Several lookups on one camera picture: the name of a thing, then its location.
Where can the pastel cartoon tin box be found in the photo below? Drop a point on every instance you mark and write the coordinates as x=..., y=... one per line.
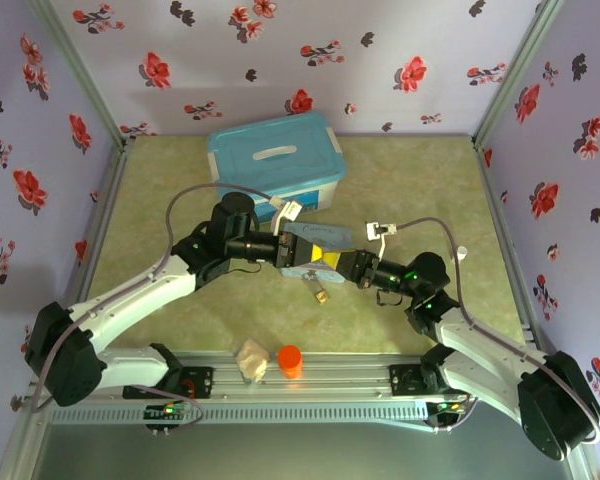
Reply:
x=322, y=231

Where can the blue lidded storage box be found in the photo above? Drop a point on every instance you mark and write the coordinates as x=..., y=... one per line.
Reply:
x=275, y=155

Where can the grey reflective front panel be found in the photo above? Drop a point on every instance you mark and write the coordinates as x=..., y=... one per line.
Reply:
x=300, y=452

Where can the brass padlock long shackle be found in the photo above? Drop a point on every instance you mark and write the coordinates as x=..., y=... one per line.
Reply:
x=322, y=298

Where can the aluminium side rail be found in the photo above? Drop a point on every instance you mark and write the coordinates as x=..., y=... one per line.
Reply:
x=492, y=190
x=114, y=185

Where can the crumpled beige bag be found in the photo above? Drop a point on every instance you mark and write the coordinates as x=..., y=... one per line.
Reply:
x=252, y=361

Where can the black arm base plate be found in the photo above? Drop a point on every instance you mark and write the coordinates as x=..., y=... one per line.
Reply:
x=405, y=380
x=200, y=380

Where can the aluminium front rail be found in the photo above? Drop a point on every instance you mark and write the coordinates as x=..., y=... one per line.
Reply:
x=340, y=385

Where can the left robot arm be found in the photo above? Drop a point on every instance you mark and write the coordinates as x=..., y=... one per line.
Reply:
x=130, y=290

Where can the aluminium frame post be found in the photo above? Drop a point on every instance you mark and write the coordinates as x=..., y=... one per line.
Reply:
x=517, y=70
x=82, y=70

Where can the small green circuit board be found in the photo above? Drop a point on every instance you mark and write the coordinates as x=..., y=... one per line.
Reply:
x=450, y=407
x=167, y=411

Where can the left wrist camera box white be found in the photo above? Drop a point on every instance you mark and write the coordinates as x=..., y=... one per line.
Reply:
x=287, y=212

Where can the silver metal hasp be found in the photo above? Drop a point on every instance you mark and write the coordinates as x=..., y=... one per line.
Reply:
x=310, y=274

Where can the small white tube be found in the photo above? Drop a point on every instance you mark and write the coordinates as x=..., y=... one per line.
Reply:
x=461, y=252

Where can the orange plastic cup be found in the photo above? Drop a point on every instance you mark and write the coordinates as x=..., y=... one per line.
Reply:
x=290, y=361

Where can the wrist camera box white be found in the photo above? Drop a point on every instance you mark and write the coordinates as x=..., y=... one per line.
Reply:
x=381, y=230
x=287, y=212

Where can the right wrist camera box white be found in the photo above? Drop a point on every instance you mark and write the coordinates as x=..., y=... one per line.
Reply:
x=381, y=230

